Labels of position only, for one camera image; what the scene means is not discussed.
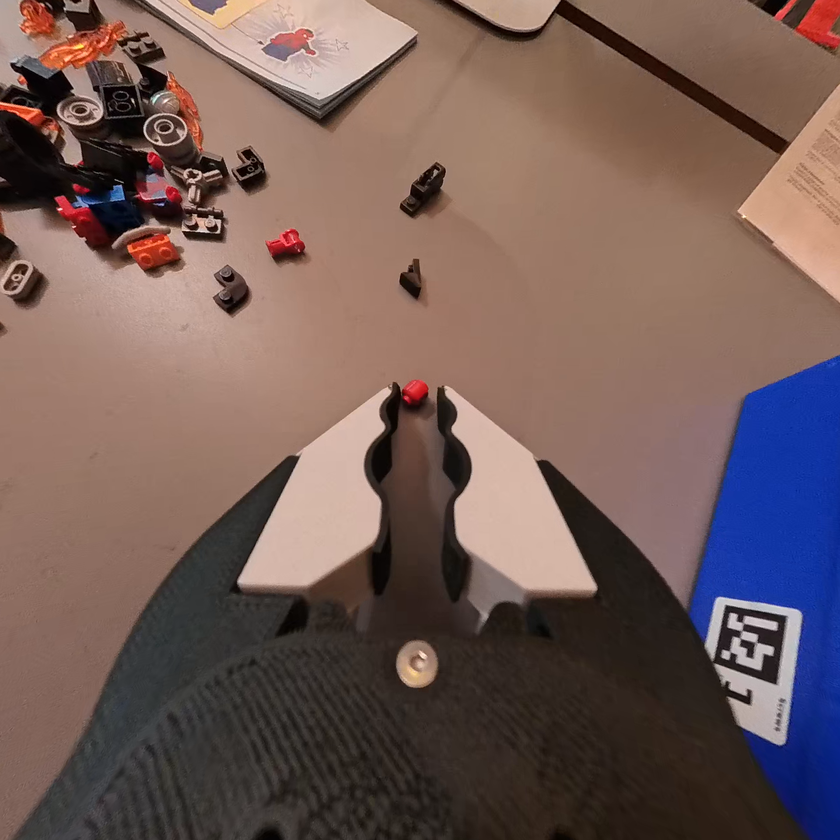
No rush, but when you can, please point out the lego instruction booklet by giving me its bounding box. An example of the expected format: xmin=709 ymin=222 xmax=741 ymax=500
xmin=134 ymin=0 xmax=419 ymax=120

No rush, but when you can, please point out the blue plastic bin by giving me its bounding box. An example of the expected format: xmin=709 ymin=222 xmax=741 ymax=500
xmin=689 ymin=354 xmax=840 ymax=840

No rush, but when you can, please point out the black curved lego piece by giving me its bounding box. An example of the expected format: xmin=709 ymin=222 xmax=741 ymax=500
xmin=211 ymin=264 xmax=252 ymax=315

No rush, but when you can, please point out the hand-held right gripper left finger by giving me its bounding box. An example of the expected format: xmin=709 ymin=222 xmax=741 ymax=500
xmin=236 ymin=382 xmax=401 ymax=632

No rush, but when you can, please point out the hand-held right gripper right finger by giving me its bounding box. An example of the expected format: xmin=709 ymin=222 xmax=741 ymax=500
xmin=436 ymin=386 xmax=599 ymax=635

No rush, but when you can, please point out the red lego clip piece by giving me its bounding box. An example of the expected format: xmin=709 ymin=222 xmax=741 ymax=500
xmin=265 ymin=227 xmax=307 ymax=261

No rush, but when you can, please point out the black lego clip brick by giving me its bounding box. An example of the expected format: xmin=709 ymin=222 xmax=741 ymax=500
xmin=399 ymin=161 xmax=448 ymax=217

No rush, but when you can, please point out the pile of lego pieces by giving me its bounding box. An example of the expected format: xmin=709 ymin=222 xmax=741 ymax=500
xmin=0 ymin=0 xmax=270 ymax=303

